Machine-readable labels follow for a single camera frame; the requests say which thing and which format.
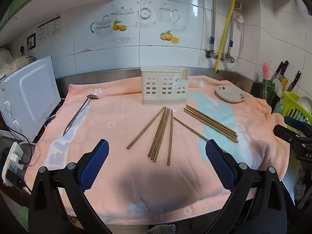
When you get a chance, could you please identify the white bowl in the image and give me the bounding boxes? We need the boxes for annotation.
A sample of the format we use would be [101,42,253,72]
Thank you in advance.
[298,96,312,113]

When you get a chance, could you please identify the white microwave oven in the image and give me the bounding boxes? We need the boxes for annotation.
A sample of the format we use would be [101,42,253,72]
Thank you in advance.
[0,56,62,143]

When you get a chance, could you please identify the glass jar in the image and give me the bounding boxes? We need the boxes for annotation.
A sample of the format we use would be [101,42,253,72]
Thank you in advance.
[261,79,276,103]

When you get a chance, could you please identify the clear plastic bag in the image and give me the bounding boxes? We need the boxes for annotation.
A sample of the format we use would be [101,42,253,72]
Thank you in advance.
[0,47,28,78]

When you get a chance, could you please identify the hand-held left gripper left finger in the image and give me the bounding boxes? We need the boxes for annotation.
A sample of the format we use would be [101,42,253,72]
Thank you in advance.
[29,139,113,234]

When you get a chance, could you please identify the white power strip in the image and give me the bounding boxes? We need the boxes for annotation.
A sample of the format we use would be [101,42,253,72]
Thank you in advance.
[2,142,25,188]

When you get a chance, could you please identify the white cherry print plate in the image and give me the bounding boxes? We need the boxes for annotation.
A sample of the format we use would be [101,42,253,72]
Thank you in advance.
[215,85,245,103]

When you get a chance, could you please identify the white charger plug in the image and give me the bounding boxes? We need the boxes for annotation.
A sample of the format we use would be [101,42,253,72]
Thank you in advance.
[8,149,24,170]

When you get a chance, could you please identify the pink printed towel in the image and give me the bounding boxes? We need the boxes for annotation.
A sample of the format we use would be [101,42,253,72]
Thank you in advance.
[24,74,293,226]

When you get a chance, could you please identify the braided metal hose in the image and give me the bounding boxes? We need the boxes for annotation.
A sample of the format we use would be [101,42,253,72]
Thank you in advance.
[227,0,243,57]
[210,0,218,54]

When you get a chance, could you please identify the person's right forearm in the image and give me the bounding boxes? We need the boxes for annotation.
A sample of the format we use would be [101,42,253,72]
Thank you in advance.
[293,163,308,200]

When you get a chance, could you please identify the cream plastic utensil holder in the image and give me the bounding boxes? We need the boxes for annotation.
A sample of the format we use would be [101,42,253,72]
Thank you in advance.
[141,67,190,106]

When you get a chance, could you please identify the yellow gas hose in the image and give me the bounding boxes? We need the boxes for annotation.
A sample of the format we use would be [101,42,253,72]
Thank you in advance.
[214,0,236,73]

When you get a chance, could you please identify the metal slotted spoon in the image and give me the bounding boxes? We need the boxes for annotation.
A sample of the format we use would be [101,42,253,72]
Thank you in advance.
[63,94,99,136]

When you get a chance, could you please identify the black handled kitchen knife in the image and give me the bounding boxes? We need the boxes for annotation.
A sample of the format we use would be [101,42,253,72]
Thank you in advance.
[278,61,290,78]
[287,71,302,91]
[270,61,285,80]

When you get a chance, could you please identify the person's left forearm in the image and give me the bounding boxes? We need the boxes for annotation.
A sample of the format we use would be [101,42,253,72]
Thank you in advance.
[148,224,176,234]

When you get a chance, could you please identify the green plastic dish rack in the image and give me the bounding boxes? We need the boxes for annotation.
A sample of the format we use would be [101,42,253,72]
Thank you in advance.
[281,91,312,134]

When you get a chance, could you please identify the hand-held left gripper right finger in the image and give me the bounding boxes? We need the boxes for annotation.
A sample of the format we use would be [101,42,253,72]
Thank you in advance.
[200,139,288,234]

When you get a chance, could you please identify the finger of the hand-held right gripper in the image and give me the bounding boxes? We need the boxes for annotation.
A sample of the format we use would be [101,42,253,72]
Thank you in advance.
[273,124,312,150]
[284,116,312,135]

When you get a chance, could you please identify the black wall socket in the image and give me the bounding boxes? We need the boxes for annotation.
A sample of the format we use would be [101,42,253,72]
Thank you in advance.
[26,33,36,50]

